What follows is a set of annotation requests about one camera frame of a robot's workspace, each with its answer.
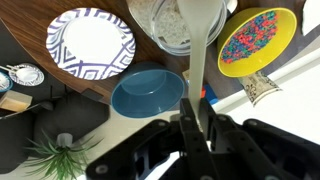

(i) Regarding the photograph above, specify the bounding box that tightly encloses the blue block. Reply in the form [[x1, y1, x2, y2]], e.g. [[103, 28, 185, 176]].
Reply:
[[203, 84, 220, 105]]

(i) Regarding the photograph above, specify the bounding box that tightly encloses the small blue bowl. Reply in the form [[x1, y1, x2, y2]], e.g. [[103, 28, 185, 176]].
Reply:
[[0, 71, 15, 94]]

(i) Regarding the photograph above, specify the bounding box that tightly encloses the patterned paper cup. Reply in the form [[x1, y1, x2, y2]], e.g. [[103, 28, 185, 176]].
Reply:
[[237, 71, 283, 108]]

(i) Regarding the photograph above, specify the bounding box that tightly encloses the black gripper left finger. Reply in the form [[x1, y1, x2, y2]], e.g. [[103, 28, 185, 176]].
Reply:
[[85, 97, 215, 180]]

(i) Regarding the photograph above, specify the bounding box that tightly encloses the clear jar with white powder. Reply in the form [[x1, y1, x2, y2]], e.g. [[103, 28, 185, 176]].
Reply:
[[125, 0, 230, 57]]

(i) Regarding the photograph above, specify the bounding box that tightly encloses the blue patterned paper plate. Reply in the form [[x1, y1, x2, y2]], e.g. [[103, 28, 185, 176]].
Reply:
[[45, 6, 137, 81]]

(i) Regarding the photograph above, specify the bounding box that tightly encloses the green potted plant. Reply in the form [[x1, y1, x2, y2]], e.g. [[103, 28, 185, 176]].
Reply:
[[22, 130, 102, 180]]

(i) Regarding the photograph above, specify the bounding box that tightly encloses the small patterned paper plate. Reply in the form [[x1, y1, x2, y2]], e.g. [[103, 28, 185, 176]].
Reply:
[[7, 62, 45, 87]]

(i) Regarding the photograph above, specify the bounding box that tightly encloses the white plastic spoon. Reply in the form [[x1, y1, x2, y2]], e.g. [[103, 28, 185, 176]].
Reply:
[[176, 0, 223, 125]]

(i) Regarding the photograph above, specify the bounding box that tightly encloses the white paper napkin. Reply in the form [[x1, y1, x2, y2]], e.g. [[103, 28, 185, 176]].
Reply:
[[301, 0, 320, 37]]

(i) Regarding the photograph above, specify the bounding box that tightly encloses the red block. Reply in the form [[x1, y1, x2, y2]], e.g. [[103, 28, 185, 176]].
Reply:
[[199, 87, 208, 100]]

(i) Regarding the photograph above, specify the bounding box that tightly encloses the dark blue bowl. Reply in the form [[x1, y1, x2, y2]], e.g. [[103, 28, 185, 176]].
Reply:
[[110, 61, 186, 120]]

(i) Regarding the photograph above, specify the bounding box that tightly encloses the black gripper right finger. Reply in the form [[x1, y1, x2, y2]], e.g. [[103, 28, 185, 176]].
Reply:
[[199, 97, 320, 180]]

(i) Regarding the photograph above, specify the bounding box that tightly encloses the tan cardboard box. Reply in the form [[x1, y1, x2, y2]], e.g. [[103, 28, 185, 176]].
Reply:
[[0, 89, 34, 113]]

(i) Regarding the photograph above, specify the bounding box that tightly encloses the yellow bowl with colourful beads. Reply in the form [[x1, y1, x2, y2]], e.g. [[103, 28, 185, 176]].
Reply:
[[216, 6, 298, 79]]

